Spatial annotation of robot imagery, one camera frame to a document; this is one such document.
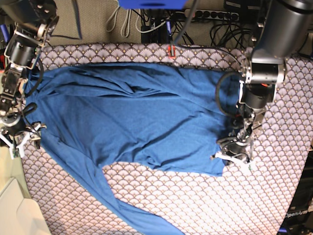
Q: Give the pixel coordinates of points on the black power strip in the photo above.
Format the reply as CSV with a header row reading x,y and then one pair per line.
x,y
202,15

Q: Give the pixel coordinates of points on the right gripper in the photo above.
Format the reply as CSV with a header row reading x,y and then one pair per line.
x,y
16,131

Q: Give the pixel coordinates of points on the blue-handled clamp left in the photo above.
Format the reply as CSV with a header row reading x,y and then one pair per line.
x,y
6,34

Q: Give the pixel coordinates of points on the fan-patterned tablecloth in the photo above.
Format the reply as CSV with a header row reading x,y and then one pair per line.
x,y
234,204

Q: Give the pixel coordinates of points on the red clamp on table edge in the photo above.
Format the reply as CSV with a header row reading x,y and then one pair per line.
x,y
171,51

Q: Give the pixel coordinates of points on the blue long-sleeve T-shirt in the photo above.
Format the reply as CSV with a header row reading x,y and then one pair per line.
x,y
162,117

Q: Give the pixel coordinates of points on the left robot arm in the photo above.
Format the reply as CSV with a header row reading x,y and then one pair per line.
x,y
261,71

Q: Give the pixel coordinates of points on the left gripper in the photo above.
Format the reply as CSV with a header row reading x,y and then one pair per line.
x,y
234,151

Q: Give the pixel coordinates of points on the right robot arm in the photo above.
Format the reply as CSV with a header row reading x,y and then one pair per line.
x,y
35,20

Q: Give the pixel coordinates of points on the white plastic bin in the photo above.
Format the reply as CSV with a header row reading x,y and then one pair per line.
x,y
20,215

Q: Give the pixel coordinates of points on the black OpenArm base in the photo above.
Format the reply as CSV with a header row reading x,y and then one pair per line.
x,y
297,210

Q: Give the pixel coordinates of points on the blue box at top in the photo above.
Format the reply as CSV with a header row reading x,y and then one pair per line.
x,y
152,4

